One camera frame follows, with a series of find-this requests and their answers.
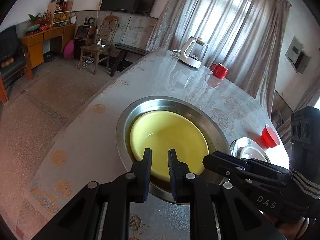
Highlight orange wooden desk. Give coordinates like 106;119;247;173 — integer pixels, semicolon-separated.
20;24;76;80

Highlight yellow plastic bowl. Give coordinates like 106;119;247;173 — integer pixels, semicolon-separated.
130;111;209;182

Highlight pink bag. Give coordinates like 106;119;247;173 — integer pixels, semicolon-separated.
63;40;74;59

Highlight red mug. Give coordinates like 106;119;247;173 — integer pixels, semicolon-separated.
209;63;228;80

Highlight white plate purple floral rim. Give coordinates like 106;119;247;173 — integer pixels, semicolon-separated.
230;137;270;163

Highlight dark wooden bench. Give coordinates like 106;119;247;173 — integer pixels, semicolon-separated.
109;42;151;78

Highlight wooden chair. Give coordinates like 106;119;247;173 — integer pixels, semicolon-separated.
79;15;120;74

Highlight side window curtain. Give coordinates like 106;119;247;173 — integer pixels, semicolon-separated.
271;76;320;147

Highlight beige window curtain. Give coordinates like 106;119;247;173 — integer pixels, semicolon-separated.
146;0;291;113

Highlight black space heater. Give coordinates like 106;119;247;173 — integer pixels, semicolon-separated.
74;25;96;47

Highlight wall electrical box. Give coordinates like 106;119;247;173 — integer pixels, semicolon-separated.
285;36;311;74

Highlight white glass electric kettle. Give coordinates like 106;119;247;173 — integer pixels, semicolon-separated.
172;36;208;68

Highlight small white shelf with items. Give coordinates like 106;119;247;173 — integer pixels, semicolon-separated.
47;0;73;27

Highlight stainless steel bowl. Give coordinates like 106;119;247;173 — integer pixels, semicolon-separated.
116;96;231;203

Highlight red plastic bowl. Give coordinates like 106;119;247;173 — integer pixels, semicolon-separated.
261;125;280;148

